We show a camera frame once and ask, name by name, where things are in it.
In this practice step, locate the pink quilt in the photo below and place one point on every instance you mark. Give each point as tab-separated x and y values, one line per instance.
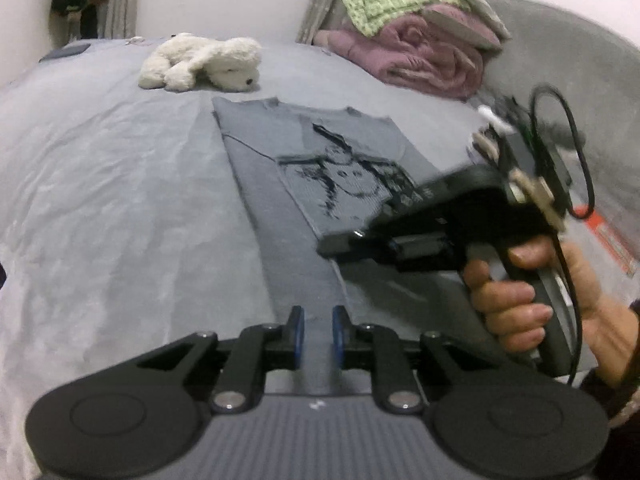
415	50

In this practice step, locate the pink pillow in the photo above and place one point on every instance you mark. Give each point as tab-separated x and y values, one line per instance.
460	22

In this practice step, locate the grey upholstered headboard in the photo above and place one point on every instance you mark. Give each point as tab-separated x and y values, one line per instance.
575	50

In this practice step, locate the cream pillow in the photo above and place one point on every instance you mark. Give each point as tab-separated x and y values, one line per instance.
480	5

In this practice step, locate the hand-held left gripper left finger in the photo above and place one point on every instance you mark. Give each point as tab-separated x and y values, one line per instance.
297	335

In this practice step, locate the white plush dog toy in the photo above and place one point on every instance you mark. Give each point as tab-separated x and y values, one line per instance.
220	60

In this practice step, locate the folded white garment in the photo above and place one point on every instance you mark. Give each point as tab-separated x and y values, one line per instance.
492	117

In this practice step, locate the person's right forearm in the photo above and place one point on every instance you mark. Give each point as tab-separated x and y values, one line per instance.
625	400

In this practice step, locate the grey bed sheet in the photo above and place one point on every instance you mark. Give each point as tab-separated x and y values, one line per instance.
125	185

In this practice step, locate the orange package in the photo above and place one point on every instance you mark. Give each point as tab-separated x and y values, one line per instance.
612	240

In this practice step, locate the person's right hand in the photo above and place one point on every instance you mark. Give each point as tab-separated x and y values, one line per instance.
515	300

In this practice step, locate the grey knitted sweater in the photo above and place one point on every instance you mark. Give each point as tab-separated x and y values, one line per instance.
280	180

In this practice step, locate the green patterned blanket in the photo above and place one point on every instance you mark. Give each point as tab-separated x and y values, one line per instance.
385	5

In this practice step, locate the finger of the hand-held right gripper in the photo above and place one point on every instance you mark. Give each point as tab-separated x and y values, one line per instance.
350	246

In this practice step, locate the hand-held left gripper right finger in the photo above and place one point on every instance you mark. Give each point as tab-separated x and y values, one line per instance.
339	335

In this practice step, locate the dark flat tablet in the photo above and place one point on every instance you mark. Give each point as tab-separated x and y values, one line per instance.
67	51

